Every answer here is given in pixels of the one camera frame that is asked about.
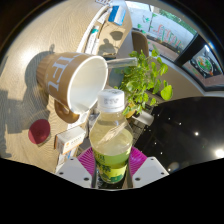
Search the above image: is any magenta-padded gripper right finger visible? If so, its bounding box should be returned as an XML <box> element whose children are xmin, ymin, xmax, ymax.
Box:
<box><xmin>126</xmin><ymin>146</ymin><xmax>169</xmax><ymax>189</ymax></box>

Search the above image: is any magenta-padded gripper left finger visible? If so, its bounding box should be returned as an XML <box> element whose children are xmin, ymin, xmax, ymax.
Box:
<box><xmin>54</xmin><ymin>146</ymin><xmax>98</xmax><ymax>189</ymax></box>

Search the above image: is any green-labelled clear drink bottle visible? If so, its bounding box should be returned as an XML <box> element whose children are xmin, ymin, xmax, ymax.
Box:
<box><xmin>89</xmin><ymin>88</ymin><xmax>134</xmax><ymax>184</ymax></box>

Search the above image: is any white box with orange edge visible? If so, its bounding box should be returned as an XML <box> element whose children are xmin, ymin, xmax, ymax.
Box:
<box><xmin>54</xmin><ymin>125</ymin><xmax>87</xmax><ymax>155</ymax></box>

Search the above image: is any flat round red coaster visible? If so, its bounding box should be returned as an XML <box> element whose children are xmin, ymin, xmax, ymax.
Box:
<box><xmin>27</xmin><ymin>118</ymin><xmax>52</xmax><ymax>145</ymax></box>

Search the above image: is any green potted plant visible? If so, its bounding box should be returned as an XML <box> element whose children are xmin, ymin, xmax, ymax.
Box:
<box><xmin>106</xmin><ymin>49</ymin><xmax>174</xmax><ymax>119</ymax></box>

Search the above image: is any tan mug with white letters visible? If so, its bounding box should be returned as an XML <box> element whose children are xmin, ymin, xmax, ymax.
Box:
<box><xmin>35</xmin><ymin>51</ymin><xmax>109</xmax><ymax>124</ymax></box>

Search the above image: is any framed food poster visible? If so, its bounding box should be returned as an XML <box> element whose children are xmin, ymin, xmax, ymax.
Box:
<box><xmin>191</xmin><ymin>49</ymin><xmax>218</xmax><ymax>76</ymax></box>

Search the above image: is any grey curved sofa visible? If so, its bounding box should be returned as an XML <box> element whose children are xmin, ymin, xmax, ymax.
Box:
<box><xmin>130</xmin><ymin>30</ymin><xmax>150</xmax><ymax>58</ymax></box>

